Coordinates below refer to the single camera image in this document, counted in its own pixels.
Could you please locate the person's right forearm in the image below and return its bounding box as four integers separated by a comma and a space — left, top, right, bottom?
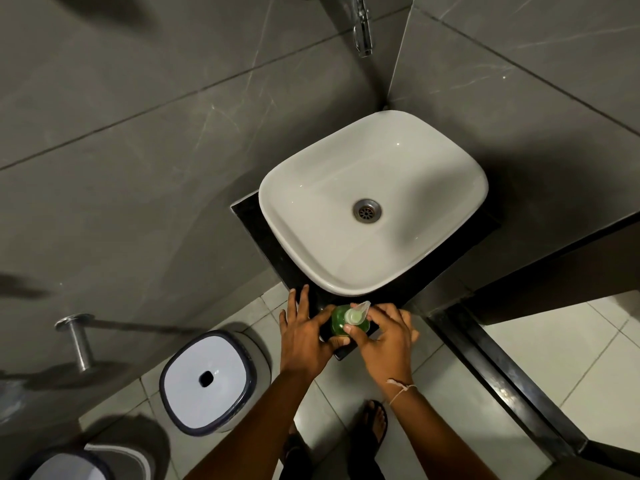
385, 384, 501, 480

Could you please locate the black sandal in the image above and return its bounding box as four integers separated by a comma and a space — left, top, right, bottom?
279, 424, 313, 480
347, 399, 389, 480

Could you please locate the person's left hand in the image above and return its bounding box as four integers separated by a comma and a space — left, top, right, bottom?
278, 284, 351, 381

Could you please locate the white ceramic sink basin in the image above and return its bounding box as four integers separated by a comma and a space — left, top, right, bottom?
258, 110, 489, 297

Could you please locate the chrome wall bar holder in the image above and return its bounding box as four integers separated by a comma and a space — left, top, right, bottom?
53, 313, 96, 373

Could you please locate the white bin with dark rim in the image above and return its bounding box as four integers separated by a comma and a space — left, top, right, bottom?
159, 329, 272, 437

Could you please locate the black stone vanity shelf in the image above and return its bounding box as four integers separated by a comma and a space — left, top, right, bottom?
229, 190, 503, 361

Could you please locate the person's left forearm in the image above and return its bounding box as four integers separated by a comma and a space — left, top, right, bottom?
185, 369, 316, 480

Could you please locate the chrome sink drain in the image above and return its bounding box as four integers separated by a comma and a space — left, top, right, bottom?
352, 198, 383, 225

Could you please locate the black door frame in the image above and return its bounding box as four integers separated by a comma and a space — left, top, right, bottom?
427, 303, 640, 475

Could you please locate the chrome wall faucet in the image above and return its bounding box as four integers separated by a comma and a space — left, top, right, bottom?
299, 0, 375, 59

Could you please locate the person's right hand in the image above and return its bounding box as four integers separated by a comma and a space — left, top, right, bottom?
343, 303, 421, 391

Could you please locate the pale thread wrist bracelet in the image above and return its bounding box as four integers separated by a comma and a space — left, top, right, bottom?
385, 378, 419, 407

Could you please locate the green hand sanitizer bottle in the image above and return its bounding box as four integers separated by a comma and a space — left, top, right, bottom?
331, 304, 372, 338

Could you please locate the clear pump dispenser top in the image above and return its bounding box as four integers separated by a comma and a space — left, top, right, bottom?
343, 300, 372, 327

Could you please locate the white toilet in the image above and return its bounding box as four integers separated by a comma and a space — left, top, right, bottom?
25, 443, 171, 480

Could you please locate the dark door panel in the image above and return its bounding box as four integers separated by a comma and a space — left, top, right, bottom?
465, 212, 640, 325

